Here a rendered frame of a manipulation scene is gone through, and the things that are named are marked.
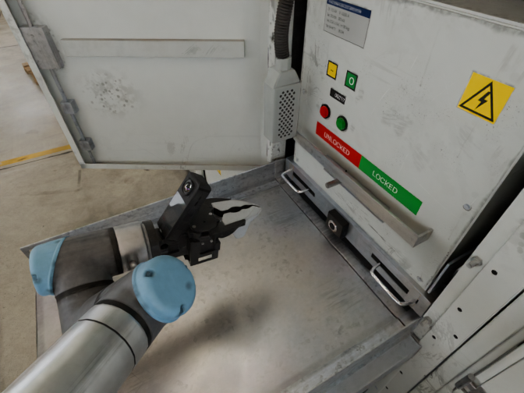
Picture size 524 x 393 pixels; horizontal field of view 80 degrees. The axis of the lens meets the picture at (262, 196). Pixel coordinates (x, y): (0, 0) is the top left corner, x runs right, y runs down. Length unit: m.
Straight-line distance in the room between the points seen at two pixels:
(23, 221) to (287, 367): 2.12
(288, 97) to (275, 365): 0.56
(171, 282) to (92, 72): 0.75
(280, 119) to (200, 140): 0.35
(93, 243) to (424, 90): 0.55
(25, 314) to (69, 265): 1.53
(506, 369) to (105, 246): 0.60
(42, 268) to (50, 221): 1.90
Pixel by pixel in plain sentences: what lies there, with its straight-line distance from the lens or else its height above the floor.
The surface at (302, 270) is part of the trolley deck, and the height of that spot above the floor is 0.85.
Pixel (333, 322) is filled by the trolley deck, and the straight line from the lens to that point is 0.73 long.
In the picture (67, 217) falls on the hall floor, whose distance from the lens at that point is 2.38.
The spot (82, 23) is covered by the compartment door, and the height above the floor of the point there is 1.27.
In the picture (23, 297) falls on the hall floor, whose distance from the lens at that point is 2.10.
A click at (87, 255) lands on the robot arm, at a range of 0.51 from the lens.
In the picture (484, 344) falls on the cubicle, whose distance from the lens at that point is 0.64.
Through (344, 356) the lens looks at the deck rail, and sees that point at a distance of 0.70.
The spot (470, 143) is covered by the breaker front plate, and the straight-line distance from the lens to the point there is 0.54.
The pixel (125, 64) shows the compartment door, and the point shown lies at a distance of 0.97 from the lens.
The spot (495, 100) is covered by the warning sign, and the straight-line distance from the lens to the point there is 0.51.
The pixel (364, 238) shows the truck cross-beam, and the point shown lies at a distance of 0.77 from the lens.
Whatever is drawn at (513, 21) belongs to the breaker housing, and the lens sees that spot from 0.50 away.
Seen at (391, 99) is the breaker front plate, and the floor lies 1.24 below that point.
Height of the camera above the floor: 1.50
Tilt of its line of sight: 44 degrees down
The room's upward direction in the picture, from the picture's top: straight up
